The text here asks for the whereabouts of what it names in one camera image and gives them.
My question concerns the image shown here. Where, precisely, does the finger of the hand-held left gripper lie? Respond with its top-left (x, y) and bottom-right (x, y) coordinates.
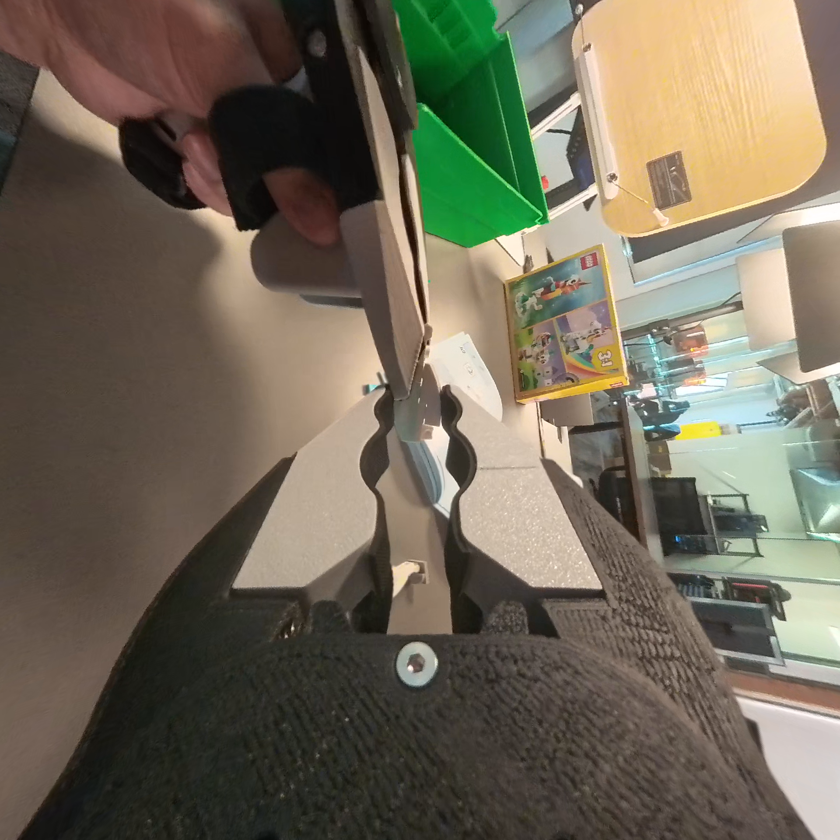
top-left (399, 154), bottom-right (434, 400)
top-left (249, 199), bottom-right (434, 401)

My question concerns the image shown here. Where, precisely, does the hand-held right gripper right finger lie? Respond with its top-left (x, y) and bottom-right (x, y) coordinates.
top-left (441, 386), bottom-right (606, 636)

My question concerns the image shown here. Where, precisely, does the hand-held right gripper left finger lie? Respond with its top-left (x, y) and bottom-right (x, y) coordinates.
top-left (231, 390), bottom-right (398, 634)

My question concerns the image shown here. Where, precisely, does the green plastic bin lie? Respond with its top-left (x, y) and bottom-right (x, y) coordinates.
top-left (392, 0), bottom-right (551, 249)

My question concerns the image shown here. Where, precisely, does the white curved lego assembly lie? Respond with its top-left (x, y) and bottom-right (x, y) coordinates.
top-left (392, 363), bottom-right (442, 441)

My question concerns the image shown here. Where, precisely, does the yellow lego set box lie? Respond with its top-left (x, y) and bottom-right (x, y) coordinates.
top-left (504, 245), bottom-right (630, 404)

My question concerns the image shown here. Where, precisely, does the person's left hand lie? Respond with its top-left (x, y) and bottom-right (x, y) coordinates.
top-left (0, 0), bottom-right (343, 248)

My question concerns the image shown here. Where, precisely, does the light blue instruction booklet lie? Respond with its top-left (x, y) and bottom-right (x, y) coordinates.
top-left (403, 333), bottom-right (505, 519)

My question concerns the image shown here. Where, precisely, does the electronics shelf rack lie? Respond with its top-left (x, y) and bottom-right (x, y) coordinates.
top-left (650, 476), bottom-right (788, 667)

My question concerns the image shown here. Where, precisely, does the wooden top side table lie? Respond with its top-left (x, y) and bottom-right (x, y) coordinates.
top-left (528, 0), bottom-right (829, 238)

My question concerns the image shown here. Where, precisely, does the studio light panel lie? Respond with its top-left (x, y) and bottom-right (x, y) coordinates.
top-left (735, 222), bottom-right (840, 388)

